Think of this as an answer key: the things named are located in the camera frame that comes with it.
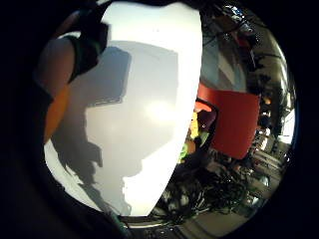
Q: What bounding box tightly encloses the purple eggplant toy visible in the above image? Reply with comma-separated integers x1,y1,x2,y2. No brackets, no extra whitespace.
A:
198,110,217,132

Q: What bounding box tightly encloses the green toy vegetable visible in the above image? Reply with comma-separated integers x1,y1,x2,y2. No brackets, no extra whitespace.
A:
178,142,189,163

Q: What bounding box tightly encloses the orange toy fruit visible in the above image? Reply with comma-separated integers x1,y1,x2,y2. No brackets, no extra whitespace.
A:
194,101,213,114

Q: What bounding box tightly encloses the red storage bin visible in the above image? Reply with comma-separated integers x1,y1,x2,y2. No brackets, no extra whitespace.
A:
194,83,262,161

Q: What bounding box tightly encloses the tangle of black cables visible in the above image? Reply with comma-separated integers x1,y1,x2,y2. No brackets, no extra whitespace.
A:
156,155,263,220

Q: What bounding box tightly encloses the yellow toy fruit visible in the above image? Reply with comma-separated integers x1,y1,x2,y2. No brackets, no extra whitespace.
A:
188,112,200,140

